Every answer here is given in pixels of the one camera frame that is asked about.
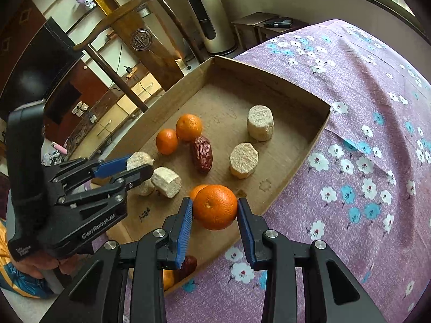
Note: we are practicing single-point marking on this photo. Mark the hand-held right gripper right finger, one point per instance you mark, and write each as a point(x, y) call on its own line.
point(245, 232)

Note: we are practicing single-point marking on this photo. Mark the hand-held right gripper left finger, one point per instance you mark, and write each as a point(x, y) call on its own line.
point(185, 232)

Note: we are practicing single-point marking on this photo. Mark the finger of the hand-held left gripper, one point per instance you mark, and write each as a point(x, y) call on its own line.
point(134, 176)
point(111, 166)

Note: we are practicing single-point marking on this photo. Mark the mandarin orange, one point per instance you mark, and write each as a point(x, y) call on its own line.
point(198, 191)
point(168, 277)
point(166, 141)
point(215, 207)
point(189, 127)

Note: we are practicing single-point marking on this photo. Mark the red date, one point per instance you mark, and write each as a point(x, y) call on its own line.
point(201, 154)
point(188, 265)

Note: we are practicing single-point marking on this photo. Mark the hexagonal peeled sugarcane piece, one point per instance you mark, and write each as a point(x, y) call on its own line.
point(243, 159)

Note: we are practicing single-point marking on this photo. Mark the large peeled sugarcane piece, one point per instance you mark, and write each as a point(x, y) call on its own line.
point(260, 122)

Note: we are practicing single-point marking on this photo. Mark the brown cardboard box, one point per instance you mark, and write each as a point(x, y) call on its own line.
point(222, 107)

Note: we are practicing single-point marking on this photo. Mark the person's left hand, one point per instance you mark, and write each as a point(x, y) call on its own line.
point(37, 267)

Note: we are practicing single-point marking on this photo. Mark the pink lighter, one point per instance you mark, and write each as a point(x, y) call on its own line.
point(59, 147)

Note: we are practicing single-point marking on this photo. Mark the white power strip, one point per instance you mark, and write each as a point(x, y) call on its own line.
point(80, 107)

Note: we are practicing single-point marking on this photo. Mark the black television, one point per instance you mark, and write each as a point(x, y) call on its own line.
point(50, 74)

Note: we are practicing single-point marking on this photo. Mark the purple floral tablecloth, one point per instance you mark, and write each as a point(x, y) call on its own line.
point(353, 208)

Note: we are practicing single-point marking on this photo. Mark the wooden chair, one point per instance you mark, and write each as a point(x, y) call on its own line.
point(141, 37)

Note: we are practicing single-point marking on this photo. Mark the purple plush toy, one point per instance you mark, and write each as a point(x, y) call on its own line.
point(87, 1)

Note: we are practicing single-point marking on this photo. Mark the white tower air conditioner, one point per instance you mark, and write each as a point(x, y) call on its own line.
point(208, 6)

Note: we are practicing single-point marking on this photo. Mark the dark wooden side table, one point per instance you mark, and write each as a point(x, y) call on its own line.
point(256, 23)

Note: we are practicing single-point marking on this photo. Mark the black remote control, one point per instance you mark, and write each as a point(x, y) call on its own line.
point(277, 23)

